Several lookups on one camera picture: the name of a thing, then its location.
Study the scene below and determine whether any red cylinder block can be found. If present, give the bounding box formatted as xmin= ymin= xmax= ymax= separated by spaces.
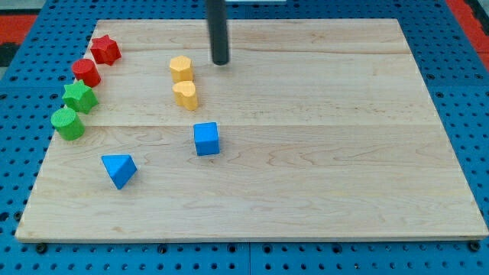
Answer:
xmin=71 ymin=58 xmax=102 ymax=87

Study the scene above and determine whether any green cylinder block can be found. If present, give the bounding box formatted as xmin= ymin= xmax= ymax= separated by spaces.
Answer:
xmin=50 ymin=108 xmax=85 ymax=141

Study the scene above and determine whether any yellow heart block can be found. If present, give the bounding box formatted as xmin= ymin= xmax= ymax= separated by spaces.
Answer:
xmin=172 ymin=81 xmax=199 ymax=111

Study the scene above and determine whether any blue triangle block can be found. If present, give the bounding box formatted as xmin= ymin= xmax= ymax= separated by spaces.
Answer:
xmin=101 ymin=154 xmax=137 ymax=189

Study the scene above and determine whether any light wooden board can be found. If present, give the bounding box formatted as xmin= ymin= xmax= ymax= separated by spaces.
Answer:
xmin=16 ymin=19 xmax=488 ymax=244

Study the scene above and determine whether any blue cube block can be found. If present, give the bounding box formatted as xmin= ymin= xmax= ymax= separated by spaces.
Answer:
xmin=193 ymin=122 xmax=220 ymax=156

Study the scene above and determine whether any red star block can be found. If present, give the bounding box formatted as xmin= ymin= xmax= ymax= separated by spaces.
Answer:
xmin=90 ymin=35 xmax=121 ymax=66

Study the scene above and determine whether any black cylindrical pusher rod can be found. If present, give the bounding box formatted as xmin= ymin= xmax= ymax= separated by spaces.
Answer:
xmin=205 ymin=0 xmax=229 ymax=66

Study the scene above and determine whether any green star block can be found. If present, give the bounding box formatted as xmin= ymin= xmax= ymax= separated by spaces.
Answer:
xmin=62 ymin=80 xmax=99 ymax=114

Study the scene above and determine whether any yellow hexagon block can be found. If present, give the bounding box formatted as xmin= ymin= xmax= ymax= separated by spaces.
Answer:
xmin=169 ymin=56 xmax=193 ymax=83

